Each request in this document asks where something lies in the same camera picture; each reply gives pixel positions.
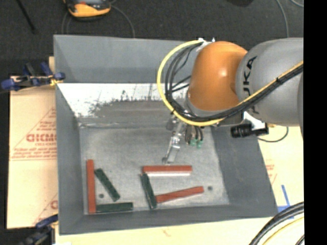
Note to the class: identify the grey metal bin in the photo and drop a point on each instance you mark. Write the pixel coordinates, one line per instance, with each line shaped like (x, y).
(127, 142)

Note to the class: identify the red-brown flat block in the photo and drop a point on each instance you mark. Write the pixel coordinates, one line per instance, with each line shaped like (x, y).
(91, 187)
(180, 194)
(167, 169)

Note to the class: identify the dark green flat block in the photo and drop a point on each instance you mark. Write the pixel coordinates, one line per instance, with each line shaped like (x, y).
(107, 185)
(148, 191)
(115, 207)

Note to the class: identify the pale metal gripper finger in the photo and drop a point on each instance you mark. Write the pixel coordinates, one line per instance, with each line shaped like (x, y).
(169, 149)
(175, 154)

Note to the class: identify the black cylinder on white bracket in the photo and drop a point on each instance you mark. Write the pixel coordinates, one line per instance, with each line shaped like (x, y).
(241, 131)

